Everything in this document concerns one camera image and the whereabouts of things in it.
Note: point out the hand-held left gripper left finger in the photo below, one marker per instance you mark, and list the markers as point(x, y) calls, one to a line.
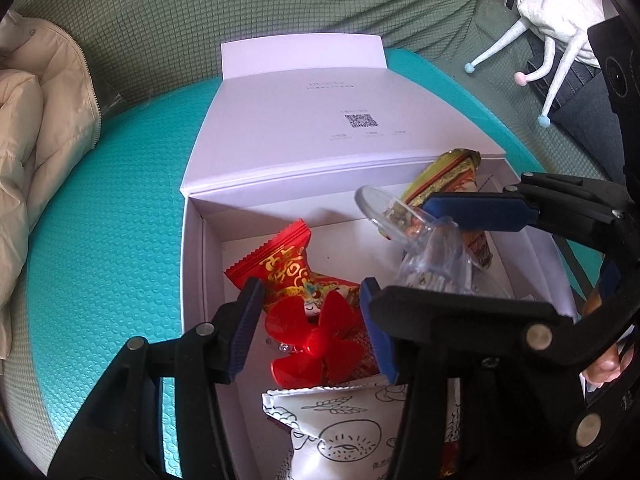
point(245, 330)

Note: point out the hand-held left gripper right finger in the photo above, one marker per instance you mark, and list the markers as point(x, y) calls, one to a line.
point(380, 330)

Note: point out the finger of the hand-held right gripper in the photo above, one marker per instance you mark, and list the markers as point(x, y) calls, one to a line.
point(475, 212)
point(490, 315)

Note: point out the gold red-label snack packet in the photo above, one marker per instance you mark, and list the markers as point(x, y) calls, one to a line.
point(477, 247)

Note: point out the gold brown snack packet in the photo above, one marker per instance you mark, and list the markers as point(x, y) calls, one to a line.
point(445, 175)

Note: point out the red plastic fan hook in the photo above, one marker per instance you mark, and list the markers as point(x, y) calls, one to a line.
point(310, 340)

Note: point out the red gold-print snack packet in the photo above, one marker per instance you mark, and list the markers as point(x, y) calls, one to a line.
point(285, 270)

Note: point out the white cardboard box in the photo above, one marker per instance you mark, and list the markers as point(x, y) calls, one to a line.
point(300, 110)

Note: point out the person's right hand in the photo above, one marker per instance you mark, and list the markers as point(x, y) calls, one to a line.
point(607, 365)

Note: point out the white long-legged plush toy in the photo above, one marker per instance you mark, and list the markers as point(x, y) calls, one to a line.
point(555, 5)

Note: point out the teal bubble mat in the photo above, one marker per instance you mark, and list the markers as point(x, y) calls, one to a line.
point(125, 260)

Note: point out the beige puffer jacket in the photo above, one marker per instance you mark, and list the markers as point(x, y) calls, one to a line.
point(30, 135)

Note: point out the green sofa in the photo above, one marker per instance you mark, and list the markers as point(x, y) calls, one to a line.
point(250, 0)

